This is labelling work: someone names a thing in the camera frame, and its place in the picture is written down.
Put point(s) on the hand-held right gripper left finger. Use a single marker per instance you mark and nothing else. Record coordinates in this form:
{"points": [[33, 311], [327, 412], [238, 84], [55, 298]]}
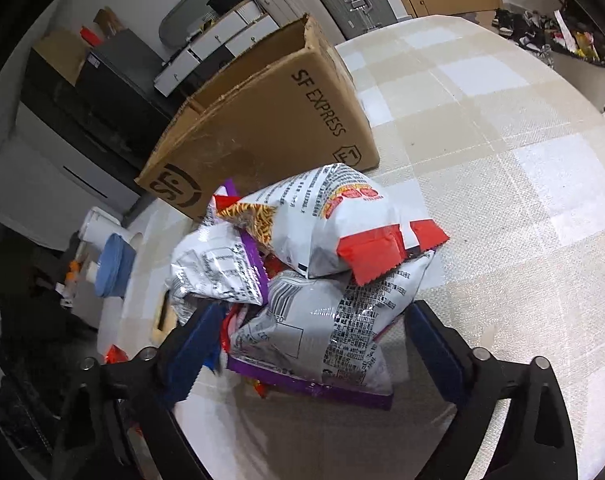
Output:
{"points": [[192, 360]]}

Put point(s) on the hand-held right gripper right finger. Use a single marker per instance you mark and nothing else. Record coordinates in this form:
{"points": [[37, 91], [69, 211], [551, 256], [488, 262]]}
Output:
{"points": [[432, 355]]}

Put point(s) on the white purple-edged snack packet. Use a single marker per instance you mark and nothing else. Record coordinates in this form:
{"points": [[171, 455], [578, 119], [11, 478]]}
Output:
{"points": [[207, 265], [322, 330]]}

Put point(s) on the orange noodle-print snack packet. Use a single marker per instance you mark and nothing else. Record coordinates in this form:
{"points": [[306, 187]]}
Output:
{"points": [[250, 220]]}

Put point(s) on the white red-edged snack packet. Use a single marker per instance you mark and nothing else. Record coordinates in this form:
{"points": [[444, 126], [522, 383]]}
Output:
{"points": [[312, 230]]}

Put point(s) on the brown cardboard box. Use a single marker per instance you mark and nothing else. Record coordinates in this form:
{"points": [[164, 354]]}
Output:
{"points": [[262, 125]]}

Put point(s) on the white container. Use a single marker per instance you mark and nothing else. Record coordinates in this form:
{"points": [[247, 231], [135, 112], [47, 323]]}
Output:
{"points": [[100, 225]]}

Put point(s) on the checkered tablecloth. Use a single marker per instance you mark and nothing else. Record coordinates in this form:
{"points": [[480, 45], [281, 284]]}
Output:
{"points": [[482, 160]]}

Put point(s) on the white cabinet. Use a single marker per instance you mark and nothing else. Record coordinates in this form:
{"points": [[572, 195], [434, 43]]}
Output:
{"points": [[32, 185]]}

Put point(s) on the dark grey cabinet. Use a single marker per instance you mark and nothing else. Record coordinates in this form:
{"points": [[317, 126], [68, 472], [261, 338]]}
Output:
{"points": [[117, 70]]}

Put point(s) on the white drawer desk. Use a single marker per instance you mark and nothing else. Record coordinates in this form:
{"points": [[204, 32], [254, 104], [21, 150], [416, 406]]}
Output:
{"points": [[207, 45]]}

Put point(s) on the brown cardboard sheet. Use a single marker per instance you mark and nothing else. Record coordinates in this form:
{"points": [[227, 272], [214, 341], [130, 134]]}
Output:
{"points": [[57, 52]]}

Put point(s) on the pile of shoes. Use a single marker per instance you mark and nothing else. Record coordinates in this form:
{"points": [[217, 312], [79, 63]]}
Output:
{"points": [[527, 30]]}

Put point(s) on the red container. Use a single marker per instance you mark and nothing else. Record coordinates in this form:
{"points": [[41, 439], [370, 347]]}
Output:
{"points": [[90, 35]]}

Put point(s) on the grey oval board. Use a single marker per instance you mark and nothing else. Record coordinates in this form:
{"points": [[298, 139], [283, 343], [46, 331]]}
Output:
{"points": [[182, 15]]}

